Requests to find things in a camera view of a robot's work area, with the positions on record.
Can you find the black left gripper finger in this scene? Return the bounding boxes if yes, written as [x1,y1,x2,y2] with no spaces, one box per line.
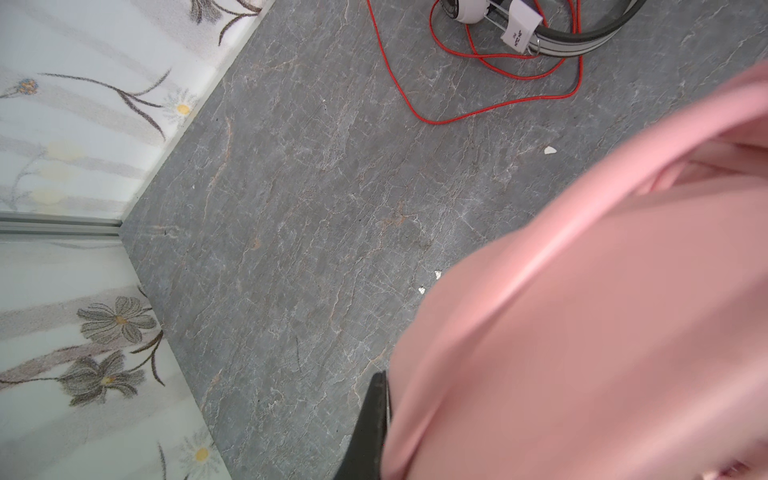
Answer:
[333,371,391,480]

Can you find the pink headphones with cable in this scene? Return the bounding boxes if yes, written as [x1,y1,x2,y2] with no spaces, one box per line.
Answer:
[380,63,767,479]

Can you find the black white headphones red cable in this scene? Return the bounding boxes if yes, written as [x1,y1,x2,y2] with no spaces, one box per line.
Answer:
[365,0,649,126]

